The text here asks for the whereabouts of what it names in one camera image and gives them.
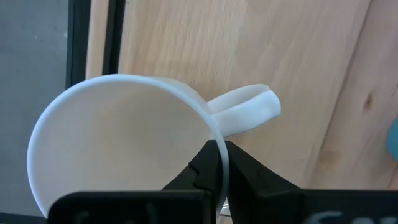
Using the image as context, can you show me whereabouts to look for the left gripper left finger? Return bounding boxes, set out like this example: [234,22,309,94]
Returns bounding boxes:
[161,139,224,224]

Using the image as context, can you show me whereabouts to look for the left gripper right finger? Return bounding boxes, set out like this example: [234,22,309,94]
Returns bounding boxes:
[226,141,302,224]

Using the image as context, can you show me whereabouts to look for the plain white mug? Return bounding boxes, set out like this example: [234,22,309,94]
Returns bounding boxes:
[26,73,282,218]

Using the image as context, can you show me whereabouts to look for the wooden shelf board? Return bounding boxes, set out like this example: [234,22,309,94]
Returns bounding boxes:
[117,0,373,190]

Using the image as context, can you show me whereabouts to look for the light blue mug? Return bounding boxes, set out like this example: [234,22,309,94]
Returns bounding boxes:
[386,117,398,162]

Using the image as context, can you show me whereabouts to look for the black table frame rails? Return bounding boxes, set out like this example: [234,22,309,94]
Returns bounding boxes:
[65,0,92,90]

